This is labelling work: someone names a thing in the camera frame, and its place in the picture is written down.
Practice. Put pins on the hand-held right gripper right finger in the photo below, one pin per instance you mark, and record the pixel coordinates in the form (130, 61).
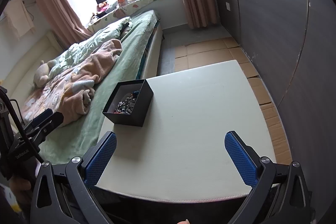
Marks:
(241, 158)

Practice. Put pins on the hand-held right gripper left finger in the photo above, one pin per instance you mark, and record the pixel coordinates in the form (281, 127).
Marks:
(102, 158)

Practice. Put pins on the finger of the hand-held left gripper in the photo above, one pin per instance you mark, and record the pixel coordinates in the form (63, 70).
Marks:
(56, 119)

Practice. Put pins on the black jewelry box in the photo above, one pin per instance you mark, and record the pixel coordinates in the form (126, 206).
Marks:
(139, 113)

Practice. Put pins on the pile of mixed jewelry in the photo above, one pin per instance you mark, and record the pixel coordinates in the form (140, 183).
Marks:
(127, 104)

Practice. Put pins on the person's left hand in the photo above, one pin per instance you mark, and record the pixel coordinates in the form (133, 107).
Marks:
(19, 184)

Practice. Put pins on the beige plush toy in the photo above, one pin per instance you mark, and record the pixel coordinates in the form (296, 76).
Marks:
(42, 71)

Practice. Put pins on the peach fleece blanket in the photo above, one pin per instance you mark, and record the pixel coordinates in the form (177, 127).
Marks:
(99, 61)

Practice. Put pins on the pale green patterned quilt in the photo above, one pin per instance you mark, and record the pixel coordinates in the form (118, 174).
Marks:
(92, 40)

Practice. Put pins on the bed with green sheet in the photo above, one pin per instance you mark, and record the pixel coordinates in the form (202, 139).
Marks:
(128, 56)

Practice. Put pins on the beige hanging towel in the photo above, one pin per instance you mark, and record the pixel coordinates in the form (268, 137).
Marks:
(18, 16)

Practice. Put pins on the flattened cardboard sheets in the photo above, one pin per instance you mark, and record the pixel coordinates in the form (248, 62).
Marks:
(210, 48)

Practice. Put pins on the black garment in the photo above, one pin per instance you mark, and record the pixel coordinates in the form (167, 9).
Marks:
(126, 27)

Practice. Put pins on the plush toys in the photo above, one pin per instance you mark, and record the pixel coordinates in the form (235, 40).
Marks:
(101, 7)

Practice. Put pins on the printed window seat cushion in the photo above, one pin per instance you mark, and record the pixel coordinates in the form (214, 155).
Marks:
(136, 5)

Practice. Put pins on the white wall socket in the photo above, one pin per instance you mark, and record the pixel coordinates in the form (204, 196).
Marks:
(227, 6)

